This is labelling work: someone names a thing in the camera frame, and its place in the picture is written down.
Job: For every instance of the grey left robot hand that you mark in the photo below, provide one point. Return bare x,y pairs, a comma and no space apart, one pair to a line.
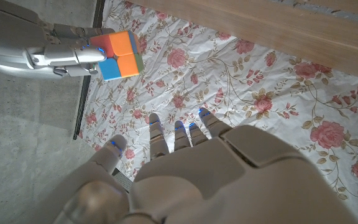
216,180

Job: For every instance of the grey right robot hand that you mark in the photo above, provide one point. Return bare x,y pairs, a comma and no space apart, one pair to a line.
20,53

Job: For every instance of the multicoloured Rubik's cube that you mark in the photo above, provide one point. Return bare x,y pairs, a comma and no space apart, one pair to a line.
123,56

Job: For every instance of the black backdrop stand pole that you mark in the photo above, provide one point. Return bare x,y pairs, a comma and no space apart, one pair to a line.
84,102

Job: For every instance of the floral backdrop cloth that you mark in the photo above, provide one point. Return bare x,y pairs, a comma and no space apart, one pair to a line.
228,93

